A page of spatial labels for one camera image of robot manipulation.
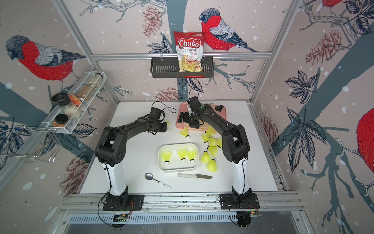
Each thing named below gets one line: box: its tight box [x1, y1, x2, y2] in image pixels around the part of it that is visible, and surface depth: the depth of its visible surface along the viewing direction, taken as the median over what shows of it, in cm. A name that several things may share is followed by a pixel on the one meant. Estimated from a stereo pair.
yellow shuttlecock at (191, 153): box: [186, 149, 197, 164], surface depth 89 cm
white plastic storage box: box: [157, 142, 200, 173], surface depth 89 cm
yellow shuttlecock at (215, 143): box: [208, 136, 223, 148], surface depth 97 cm
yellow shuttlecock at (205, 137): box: [201, 133, 210, 146], surface depth 97 cm
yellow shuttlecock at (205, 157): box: [200, 149, 211, 164], surface depth 90 cm
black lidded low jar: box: [53, 114, 69, 128], surface depth 62 cm
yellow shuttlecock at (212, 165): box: [206, 157, 218, 173], surface depth 87 cm
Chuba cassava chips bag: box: [173, 30, 205, 73], surface depth 85 cm
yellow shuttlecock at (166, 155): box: [161, 151, 172, 166], surface depth 88 cm
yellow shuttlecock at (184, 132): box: [179, 127, 191, 139], surface depth 100 cm
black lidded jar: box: [51, 92, 71, 108], surface depth 66 cm
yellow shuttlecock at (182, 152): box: [177, 148, 187, 163], surface depth 90 cm
